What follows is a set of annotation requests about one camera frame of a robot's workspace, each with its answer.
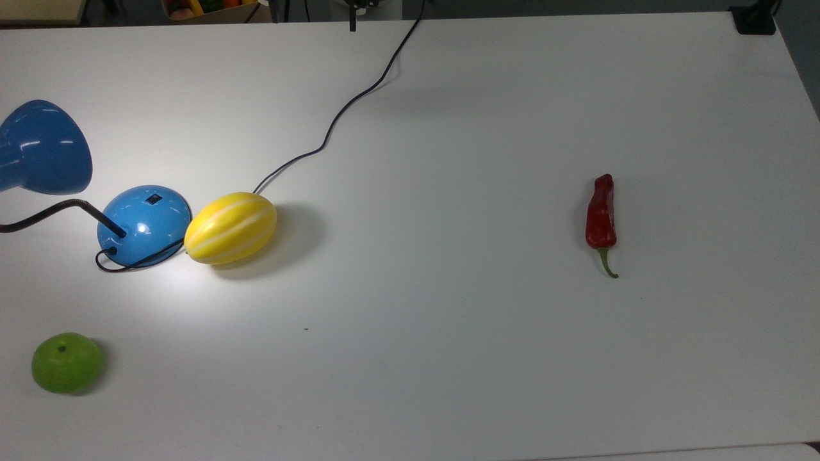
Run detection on black lamp power cable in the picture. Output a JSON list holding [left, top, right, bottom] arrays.
[[95, 0, 426, 273]]

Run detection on red chili pepper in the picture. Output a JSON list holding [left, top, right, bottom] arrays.
[[586, 174, 619, 279]]

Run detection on black table clamp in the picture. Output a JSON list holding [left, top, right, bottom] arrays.
[[730, 0, 780, 35]]

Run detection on cardboard box with toy fruits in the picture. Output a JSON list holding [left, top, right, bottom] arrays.
[[161, 0, 263, 25]]

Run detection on blue desk lamp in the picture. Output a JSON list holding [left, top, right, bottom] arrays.
[[0, 99, 192, 268]]

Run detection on yellow striped melon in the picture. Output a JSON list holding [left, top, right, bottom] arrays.
[[184, 192, 278, 265]]

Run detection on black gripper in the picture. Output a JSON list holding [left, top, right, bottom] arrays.
[[346, 0, 380, 32]]

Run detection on green apple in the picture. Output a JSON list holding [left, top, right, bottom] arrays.
[[31, 332, 104, 394]]

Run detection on black stand legs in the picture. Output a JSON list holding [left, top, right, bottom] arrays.
[[269, 0, 312, 24]]

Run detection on beige wooden board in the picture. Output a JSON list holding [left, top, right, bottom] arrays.
[[0, 0, 88, 26]]

